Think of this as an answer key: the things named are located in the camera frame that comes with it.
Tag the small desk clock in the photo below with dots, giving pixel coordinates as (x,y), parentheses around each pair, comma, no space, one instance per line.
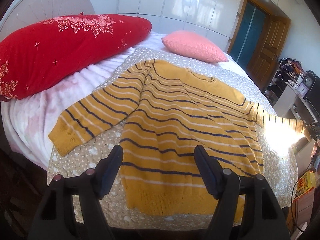
(309,79)

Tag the brown wooden door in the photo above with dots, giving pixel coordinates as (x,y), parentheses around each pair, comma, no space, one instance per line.
(264,62)

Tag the white glossy wardrobe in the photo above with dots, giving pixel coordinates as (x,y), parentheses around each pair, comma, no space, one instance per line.
(213,19)

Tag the yellow printed box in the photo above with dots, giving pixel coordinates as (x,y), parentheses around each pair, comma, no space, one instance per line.
(306,183)

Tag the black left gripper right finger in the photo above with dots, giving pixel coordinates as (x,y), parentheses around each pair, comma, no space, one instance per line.
(247,207)

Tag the red floral pillow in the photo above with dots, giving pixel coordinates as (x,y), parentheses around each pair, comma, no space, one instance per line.
(40,55)

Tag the yellow striped knit sweater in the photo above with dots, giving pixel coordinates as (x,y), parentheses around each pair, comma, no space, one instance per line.
(167,112)

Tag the pink white fluffy blanket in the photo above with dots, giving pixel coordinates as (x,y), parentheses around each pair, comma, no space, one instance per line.
(27,122)

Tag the black television screen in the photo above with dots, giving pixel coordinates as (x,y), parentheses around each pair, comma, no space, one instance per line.
(313,95)

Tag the pile of clothes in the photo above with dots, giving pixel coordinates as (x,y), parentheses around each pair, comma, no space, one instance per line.
(291,67)

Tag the white round headboard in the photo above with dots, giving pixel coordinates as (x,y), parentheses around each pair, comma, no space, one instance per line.
(27,12)

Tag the white shelf unit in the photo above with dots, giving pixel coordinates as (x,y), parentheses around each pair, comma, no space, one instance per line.
(287,97)

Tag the beige white-spotted quilt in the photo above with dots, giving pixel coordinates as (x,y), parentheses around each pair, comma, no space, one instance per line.
(280,168)

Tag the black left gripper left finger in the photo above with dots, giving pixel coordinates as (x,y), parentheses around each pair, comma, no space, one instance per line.
(70,208)

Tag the pink cushion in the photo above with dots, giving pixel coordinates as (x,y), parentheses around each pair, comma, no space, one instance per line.
(193,45)

